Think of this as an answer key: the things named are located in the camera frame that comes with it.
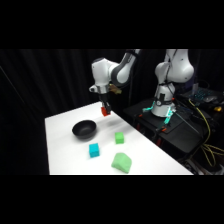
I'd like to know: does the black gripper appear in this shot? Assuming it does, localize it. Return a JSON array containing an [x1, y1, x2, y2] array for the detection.
[[99, 91, 112, 115]]

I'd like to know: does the red cube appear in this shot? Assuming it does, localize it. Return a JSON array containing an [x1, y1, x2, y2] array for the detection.
[[101, 106, 112, 118]]

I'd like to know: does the black bowl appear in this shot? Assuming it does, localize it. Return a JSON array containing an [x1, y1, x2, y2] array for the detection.
[[71, 119, 98, 141]]

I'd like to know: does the green cube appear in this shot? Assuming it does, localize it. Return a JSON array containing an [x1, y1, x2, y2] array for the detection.
[[114, 131, 126, 145]]

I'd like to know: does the cyan cube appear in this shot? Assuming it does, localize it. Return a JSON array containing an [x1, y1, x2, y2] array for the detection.
[[88, 142, 101, 159]]

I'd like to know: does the green wedge block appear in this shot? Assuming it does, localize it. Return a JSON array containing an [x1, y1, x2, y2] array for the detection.
[[110, 152, 133, 175]]

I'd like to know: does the black curtain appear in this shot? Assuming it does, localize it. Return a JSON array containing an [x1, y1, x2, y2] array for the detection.
[[0, 49, 224, 176]]

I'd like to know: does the black robot stand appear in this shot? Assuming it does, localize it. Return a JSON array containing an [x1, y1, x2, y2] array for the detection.
[[123, 96, 224, 176]]

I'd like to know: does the keyboard with lit keys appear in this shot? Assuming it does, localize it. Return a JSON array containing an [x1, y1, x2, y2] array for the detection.
[[186, 89, 218, 102]]

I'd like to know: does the yellow cable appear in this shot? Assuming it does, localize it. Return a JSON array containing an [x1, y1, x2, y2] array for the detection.
[[188, 98, 224, 168]]

